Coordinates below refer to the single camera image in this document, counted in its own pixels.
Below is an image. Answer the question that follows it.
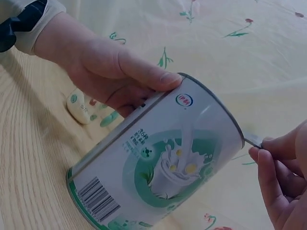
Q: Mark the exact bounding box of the person's right hand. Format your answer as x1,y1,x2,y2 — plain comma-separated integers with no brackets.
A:
248,119,307,230

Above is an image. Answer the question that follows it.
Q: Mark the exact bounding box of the person's left hand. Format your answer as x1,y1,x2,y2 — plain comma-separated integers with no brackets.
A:
33,11,183,118

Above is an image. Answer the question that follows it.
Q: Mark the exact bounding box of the metal spoon handle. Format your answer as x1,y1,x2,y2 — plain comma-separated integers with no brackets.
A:
241,134,264,150

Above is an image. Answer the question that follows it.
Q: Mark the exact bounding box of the white green milk powder can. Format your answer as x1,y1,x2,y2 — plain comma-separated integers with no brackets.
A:
66,71,246,230

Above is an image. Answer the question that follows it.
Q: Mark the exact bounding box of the person's left forearm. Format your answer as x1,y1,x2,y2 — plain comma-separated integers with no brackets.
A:
14,0,67,56

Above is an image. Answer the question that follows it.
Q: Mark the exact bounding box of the black wrist band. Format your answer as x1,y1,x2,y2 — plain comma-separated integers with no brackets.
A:
0,0,48,54

